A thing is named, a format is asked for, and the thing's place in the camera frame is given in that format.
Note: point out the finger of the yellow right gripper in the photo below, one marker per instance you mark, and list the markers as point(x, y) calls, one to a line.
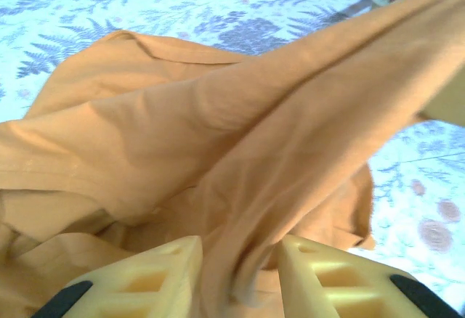
point(450, 107)

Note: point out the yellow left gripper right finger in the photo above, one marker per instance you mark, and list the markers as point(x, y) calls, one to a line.
point(301, 267)

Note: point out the orange t-shirt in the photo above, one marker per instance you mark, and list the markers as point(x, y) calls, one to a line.
point(181, 133)

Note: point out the floral table cover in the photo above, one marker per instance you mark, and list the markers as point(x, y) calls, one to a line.
point(109, 6)

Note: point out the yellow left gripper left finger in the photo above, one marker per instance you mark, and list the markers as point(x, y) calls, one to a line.
point(181, 260)

